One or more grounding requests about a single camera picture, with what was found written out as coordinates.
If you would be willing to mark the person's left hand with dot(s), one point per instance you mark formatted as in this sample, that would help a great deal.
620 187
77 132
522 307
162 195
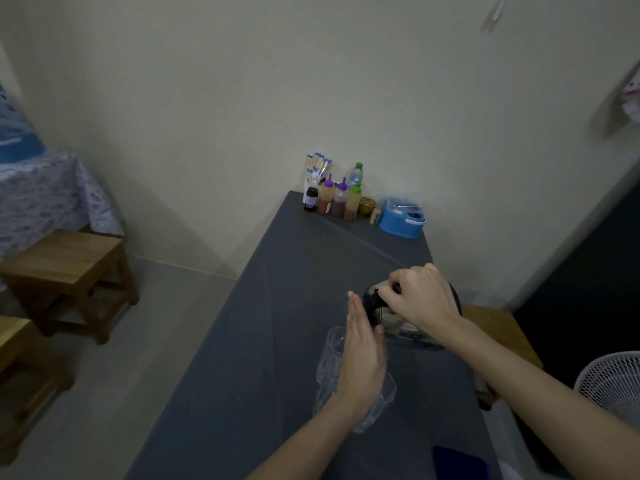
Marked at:
361 362

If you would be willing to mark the person's right hand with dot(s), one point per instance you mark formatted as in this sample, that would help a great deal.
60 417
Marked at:
425 297

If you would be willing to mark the person's left thumb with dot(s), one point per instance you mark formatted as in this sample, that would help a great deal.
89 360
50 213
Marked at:
381 342

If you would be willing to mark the person's right fingers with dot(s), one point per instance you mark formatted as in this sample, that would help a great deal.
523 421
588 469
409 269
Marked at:
400 289

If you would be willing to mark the person's left forearm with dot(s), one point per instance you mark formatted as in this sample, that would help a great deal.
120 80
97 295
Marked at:
305 444

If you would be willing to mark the person's right forearm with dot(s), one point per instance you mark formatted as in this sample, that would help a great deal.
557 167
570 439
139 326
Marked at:
530 394

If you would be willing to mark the blue plastic tissue box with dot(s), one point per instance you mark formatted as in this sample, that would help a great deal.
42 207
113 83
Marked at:
400 222

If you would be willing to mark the small toothpick holder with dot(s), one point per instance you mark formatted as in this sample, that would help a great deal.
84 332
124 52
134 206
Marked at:
375 216

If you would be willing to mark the small golden jar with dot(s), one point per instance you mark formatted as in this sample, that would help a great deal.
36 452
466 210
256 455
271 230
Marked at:
367 205

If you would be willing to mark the green-capped sauce bottle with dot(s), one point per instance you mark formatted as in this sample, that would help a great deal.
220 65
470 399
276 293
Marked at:
352 204

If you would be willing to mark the grey tablecloth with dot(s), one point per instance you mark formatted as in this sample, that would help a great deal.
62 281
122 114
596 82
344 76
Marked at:
280 344

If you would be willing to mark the purple-capped red sauce bottle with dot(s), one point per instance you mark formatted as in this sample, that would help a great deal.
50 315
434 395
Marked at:
339 202

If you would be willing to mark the wooden stool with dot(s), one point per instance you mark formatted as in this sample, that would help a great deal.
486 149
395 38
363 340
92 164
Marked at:
65 259
505 329
20 364

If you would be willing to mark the purple-capped orange sauce bottle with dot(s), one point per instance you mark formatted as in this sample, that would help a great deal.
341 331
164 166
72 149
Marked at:
325 198

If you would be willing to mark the clear water bottle green cap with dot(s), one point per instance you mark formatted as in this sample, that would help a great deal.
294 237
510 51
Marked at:
356 174

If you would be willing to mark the small dark glass bottle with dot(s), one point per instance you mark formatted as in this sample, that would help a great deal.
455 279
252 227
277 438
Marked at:
311 199

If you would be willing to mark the dark blue cloth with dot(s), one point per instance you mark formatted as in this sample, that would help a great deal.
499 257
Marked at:
457 464

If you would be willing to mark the white electric fan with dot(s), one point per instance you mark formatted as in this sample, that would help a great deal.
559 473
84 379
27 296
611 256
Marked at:
612 382

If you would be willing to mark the blue patterned white tablecloth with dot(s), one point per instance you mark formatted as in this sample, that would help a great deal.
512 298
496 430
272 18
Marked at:
45 194

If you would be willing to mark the blue patterned cushion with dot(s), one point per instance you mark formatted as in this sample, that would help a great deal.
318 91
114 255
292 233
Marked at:
15 129

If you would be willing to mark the hanging wall item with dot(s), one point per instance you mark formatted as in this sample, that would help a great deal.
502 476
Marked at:
617 102

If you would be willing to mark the white wall hook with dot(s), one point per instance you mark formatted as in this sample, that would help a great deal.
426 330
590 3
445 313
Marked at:
494 14

